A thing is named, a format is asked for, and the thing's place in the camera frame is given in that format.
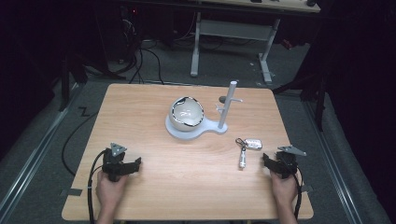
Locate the hand-held gripper cable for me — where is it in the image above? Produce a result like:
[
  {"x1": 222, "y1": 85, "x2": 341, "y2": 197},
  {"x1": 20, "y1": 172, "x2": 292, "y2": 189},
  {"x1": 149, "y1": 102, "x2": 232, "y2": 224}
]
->
[
  {"x1": 291, "y1": 167, "x2": 304, "y2": 219},
  {"x1": 87, "y1": 148, "x2": 108, "y2": 224}
]

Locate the left hand-held gripper cable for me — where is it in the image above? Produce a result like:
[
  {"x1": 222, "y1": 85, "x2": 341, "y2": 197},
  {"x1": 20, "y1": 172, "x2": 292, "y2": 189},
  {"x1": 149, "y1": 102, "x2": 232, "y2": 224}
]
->
[{"x1": 87, "y1": 148, "x2": 108, "y2": 224}]

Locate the grey tape strip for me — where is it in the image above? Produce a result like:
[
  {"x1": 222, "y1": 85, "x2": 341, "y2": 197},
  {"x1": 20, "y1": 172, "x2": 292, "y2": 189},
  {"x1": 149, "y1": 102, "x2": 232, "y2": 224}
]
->
[{"x1": 60, "y1": 188, "x2": 84, "y2": 197}]

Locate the black floor cable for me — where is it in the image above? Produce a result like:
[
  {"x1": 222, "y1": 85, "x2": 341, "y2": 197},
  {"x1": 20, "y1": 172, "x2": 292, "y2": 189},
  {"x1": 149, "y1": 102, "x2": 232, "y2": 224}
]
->
[{"x1": 61, "y1": 111, "x2": 100, "y2": 177}]

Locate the white-framed desk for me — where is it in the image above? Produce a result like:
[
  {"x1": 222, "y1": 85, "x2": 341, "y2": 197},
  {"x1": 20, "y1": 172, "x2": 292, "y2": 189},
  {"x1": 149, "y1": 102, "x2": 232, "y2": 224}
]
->
[{"x1": 189, "y1": 0, "x2": 321, "y2": 86}]

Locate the person's left hand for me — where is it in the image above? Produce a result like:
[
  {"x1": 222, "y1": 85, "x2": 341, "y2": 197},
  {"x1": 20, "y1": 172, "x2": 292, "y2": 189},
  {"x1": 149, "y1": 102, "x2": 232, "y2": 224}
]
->
[{"x1": 95, "y1": 170, "x2": 129, "y2": 211}]

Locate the person's right hand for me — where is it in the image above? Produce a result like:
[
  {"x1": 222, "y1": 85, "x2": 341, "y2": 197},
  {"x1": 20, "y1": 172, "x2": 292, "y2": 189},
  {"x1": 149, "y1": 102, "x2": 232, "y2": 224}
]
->
[{"x1": 269, "y1": 171, "x2": 299, "y2": 205}]

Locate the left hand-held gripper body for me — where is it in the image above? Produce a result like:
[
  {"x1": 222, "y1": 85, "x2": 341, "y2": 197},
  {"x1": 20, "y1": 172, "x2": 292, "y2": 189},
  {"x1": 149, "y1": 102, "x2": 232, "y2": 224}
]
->
[{"x1": 102, "y1": 142, "x2": 128, "y2": 183}]

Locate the right hand-held gripper cable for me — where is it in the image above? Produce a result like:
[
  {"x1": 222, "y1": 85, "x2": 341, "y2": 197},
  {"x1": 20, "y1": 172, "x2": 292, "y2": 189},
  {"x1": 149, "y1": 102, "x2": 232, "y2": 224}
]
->
[{"x1": 291, "y1": 167, "x2": 304, "y2": 219}]

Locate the bundle of black cables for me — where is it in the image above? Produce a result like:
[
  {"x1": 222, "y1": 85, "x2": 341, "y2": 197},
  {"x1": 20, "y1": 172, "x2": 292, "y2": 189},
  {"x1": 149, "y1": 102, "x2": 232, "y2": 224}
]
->
[{"x1": 106, "y1": 6, "x2": 165, "y2": 86}]

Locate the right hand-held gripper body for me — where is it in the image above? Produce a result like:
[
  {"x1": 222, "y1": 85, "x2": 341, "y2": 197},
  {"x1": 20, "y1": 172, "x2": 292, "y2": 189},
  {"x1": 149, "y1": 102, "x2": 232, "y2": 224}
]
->
[{"x1": 275, "y1": 145, "x2": 307, "y2": 180}]

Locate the black metal stand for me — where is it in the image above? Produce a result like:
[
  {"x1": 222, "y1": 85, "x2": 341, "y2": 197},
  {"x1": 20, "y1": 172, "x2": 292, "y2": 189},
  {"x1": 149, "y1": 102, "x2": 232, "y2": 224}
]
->
[
  {"x1": 58, "y1": 54, "x2": 90, "y2": 112},
  {"x1": 272, "y1": 46, "x2": 331, "y2": 133}
]

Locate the metal floor rail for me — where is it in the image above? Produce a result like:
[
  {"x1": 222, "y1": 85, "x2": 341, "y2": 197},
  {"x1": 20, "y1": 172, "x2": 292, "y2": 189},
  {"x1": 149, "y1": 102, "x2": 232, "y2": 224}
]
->
[
  {"x1": 0, "y1": 83, "x2": 82, "y2": 220},
  {"x1": 303, "y1": 101, "x2": 363, "y2": 224}
]

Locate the white stand with pegs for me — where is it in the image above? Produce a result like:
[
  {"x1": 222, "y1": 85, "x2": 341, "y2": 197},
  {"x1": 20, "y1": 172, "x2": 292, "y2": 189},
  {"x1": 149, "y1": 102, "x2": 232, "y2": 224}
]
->
[{"x1": 164, "y1": 79, "x2": 244, "y2": 141}]

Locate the key bunch with fob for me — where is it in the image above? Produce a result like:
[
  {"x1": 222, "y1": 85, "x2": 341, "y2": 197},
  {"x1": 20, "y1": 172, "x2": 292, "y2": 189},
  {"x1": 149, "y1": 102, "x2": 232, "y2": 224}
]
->
[{"x1": 234, "y1": 137, "x2": 263, "y2": 171}]

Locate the white bowl with black rim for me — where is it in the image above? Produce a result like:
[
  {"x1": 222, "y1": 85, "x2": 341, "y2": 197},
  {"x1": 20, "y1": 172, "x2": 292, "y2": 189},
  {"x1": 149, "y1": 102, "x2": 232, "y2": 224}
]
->
[{"x1": 168, "y1": 95, "x2": 205, "y2": 133}]

